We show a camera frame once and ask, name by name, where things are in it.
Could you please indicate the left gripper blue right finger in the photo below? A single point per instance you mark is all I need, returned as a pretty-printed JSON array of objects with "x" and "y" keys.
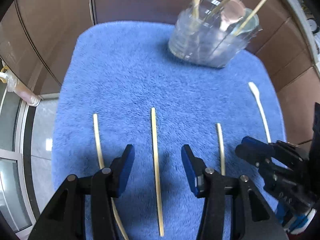
[{"x": 194, "y": 169}]

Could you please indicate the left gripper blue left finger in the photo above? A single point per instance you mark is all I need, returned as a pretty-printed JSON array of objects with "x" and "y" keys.
[{"x": 121, "y": 169}]

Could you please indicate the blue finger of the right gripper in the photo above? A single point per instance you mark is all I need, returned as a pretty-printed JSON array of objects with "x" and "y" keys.
[{"x": 254, "y": 151}]

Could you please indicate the white plastic fork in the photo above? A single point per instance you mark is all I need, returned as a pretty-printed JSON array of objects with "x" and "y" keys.
[{"x": 255, "y": 91}]

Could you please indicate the pink white ceramic spoon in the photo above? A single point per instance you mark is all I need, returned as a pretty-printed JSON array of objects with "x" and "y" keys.
[{"x": 232, "y": 12}]

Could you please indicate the blue gloved right hand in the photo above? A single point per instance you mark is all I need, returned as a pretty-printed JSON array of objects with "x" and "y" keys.
[{"x": 294, "y": 223}]

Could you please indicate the blue towel mat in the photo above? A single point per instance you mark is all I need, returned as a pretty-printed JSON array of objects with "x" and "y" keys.
[{"x": 121, "y": 71}]

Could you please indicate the sliding glass door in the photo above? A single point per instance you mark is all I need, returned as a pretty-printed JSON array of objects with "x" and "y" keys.
[{"x": 18, "y": 202}]

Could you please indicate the clear utensil holder with rack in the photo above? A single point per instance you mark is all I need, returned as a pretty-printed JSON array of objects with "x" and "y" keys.
[{"x": 202, "y": 42}]

